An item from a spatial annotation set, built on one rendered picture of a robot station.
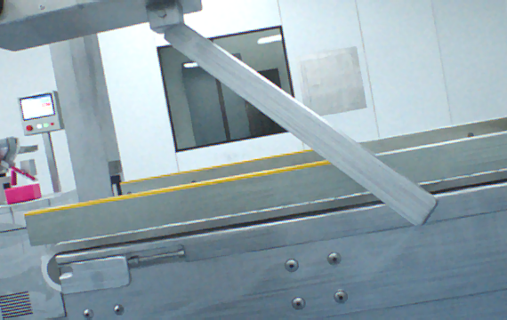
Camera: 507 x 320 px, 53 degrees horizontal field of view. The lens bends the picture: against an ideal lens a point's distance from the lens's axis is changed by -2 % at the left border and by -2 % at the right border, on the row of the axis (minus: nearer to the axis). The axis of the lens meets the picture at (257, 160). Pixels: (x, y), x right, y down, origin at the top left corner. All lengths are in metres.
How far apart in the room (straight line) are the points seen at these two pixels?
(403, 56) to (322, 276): 5.56
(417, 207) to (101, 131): 0.56
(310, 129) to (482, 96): 5.93
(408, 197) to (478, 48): 5.99
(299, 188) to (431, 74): 5.64
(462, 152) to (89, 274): 0.37
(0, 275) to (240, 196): 2.74
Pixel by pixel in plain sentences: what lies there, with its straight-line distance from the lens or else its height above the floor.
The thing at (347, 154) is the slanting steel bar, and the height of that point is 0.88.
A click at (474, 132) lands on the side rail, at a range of 0.78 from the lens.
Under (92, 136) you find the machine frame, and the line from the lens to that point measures 0.82.
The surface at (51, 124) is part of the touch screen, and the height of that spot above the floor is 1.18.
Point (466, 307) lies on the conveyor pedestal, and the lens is 0.57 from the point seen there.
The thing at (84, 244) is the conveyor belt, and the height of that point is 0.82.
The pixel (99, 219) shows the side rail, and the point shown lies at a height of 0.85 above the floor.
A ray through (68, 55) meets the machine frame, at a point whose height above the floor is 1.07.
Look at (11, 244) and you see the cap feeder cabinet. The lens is 3.10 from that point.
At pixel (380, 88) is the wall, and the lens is 5.88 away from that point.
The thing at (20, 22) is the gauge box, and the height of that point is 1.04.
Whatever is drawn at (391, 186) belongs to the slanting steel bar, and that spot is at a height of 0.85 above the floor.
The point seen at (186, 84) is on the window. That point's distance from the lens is 5.67.
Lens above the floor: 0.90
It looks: 3 degrees down
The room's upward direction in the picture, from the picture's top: 10 degrees counter-clockwise
